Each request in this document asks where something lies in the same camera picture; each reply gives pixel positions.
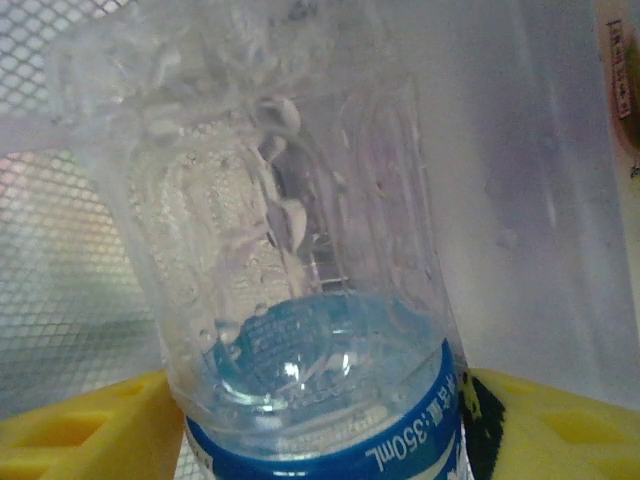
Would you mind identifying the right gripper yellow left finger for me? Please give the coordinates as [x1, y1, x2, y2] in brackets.
[0, 369, 190, 480]

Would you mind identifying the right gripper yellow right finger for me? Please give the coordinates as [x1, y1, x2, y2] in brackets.
[457, 367, 640, 480]

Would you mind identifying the clear bottle blue label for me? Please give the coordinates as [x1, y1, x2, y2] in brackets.
[114, 64, 474, 480]

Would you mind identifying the grey mesh waste bin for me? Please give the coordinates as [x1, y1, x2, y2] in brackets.
[0, 0, 171, 416]

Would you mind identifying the purple plastic bin liner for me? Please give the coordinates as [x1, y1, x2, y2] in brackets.
[0, 0, 640, 416]

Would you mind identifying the amber tea bottle white cap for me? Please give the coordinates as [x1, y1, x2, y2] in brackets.
[597, 17, 640, 174]

